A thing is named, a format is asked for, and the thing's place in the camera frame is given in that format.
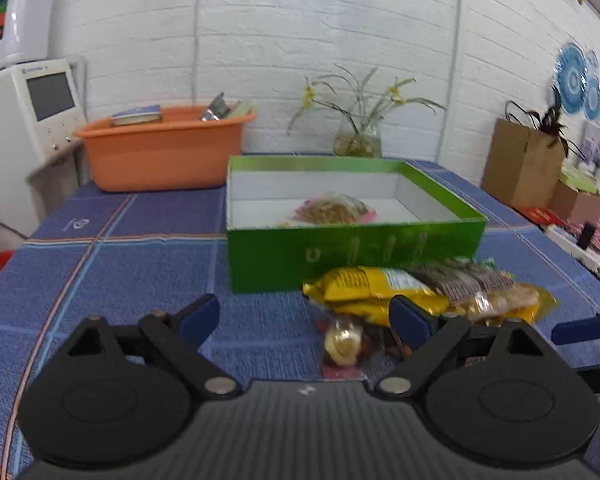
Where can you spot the silver foil packet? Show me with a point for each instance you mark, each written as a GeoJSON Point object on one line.
{"type": "Point", "coordinates": [214, 109]}

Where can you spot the white power strip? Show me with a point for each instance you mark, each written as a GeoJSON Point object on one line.
{"type": "Point", "coordinates": [567, 242]}

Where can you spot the clear candy packet red edge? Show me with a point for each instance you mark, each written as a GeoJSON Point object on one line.
{"type": "Point", "coordinates": [345, 342]}

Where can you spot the orange plastic basin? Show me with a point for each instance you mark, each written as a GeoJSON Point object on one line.
{"type": "Point", "coordinates": [160, 155]}

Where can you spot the brown paper bag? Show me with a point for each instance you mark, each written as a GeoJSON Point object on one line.
{"type": "Point", "coordinates": [517, 165]}

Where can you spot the small blue round wall decoration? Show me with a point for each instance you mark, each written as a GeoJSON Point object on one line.
{"type": "Point", "coordinates": [593, 90]}

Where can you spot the glass vase with yellow flowers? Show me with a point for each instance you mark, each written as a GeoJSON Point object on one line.
{"type": "Point", "coordinates": [357, 142]}

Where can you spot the green cardboard box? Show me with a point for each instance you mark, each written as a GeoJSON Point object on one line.
{"type": "Point", "coordinates": [280, 260]}

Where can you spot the clear biscuit packet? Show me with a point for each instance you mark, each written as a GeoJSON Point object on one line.
{"type": "Point", "coordinates": [500, 302]}

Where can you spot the large yellow snack packet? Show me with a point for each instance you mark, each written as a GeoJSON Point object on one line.
{"type": "Point", "coordinates": [542, 307]}

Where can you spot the pale green flat box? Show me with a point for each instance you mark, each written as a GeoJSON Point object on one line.
{"type": "Point", "coordinates": [242, 108]}

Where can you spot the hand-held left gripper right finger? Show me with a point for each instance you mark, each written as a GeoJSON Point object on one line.
{"type": "Point", "coordinates": [409, 321]}

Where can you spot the white appliance with screen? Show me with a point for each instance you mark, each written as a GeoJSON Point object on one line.
{"type": "Point", "coordinates": [10, 135]}

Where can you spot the yellow snack packet white label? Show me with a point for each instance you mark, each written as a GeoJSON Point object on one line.
{"type": "Point", "coordinates": [360, 282]}

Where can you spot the small cardboard box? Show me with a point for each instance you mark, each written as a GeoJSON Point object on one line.
{"type": "Point", "coordinates": [577, 205]}

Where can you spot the pink snack packet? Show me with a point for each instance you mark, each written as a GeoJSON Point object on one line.
{"type": "Point", "coordinates": [330, 207]}

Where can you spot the red envelope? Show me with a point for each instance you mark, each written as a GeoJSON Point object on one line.
{"type": "Point", "coordinates": [540, 215]}

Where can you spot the brown striped snack packet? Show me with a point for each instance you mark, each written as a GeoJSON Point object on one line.
{"type": "Point", "coordinates": [455, 280]}

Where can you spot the blue plaid tablecloth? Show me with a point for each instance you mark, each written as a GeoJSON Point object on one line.
{"type": "Point", "coordinates": [155, 270]}

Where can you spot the large blue round wall decoration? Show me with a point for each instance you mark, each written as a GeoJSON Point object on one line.
{"type": "Point", "coordinates": [570, 80]}

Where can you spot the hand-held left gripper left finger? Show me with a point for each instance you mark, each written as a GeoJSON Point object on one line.
{"type": "Point", "coordinates": [200, 317]}

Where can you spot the blue book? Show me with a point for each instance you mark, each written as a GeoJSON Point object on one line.
{"type": "Point", "coordinates": [136, 115]}

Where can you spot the white water purifier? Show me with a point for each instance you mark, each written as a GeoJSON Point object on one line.
{"type": "Point", "coordinates": [25, 5]}

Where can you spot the purple leaf plant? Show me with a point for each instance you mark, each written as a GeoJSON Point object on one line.
{"type": "Point", "coordinates": [550, 122]}

